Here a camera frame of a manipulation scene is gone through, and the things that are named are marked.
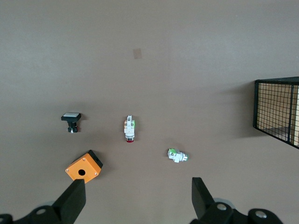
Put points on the green pushbutton switch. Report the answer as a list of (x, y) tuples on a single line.
[(176, 156)]

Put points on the red pushbutton switch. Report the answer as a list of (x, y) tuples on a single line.
[(129, 130)]

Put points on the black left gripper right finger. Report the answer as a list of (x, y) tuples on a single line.
[(201, 198)]

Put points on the orange button enclosure box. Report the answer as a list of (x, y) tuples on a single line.
[(90, 163)]

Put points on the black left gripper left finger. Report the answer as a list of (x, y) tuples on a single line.
[(72, 200)]

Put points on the brown tape patch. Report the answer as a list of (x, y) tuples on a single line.
[(137, 53)]

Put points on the black square white-top pushbutton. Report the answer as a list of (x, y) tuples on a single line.
[(71, 116)]

